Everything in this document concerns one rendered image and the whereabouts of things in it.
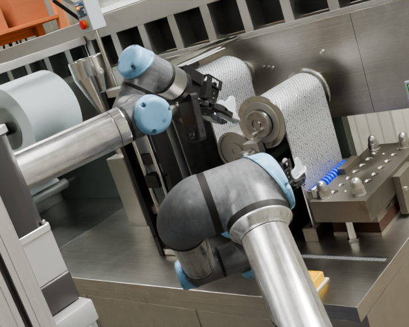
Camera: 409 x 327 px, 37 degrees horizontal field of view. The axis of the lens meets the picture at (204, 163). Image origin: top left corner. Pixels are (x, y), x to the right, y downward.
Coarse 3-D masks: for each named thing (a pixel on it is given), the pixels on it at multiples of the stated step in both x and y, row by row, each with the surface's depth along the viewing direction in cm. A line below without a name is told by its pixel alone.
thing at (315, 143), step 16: (320, 112) 173; (304, 128) 167; (320, 128) 173; (304, 144) 166; (320, 144) 172; (336, 144) 179; (304, 160) 166; (320, 160) 172; (336, 160) 178; (320, 176) 171; (304, 192) 165
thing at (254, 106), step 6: (246, 108) 163; (252, 108) 162; (258, 108) 161; (264, 108) 160; (270, 108) 158; (246, 114) 164; (270, 114) 159; (276, 114) 158; (276, 120) 159; (276, 126) 159; (276, 132) 160; (258, 138) 165; (264, 138) 163; (270, 138) 162
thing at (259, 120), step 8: (256, 112) 159; (264, 112) 160; (248, 120) 162; (256, 120) 161; (264, 120) 159; (248, 128) 163; (256, 128) 162; (264, 128) 160; (272, 128) 161; (256, 136) 163; (264, 136) 161
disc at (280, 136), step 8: (256, 96) 160; (248, 104) 163; (272, 104) 158; (240, 112) 165; (280, 112) 157; (240, 120) 166; (280, 120) 158; (280, 128) 159; (248, 136) 167; (280, 136) 160; (264, 144) 165; (272, 144) 163
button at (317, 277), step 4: (312, 272) 145; (316, 272) 144; (320, 272) 144; (312, 276) 143; (316, 276) 143; (320, 276) 143; (312, 280) 142; (316, 280) 142; (320, 280) 143; (316, 284) 142; (320, 284) 143; (316, 288) 142
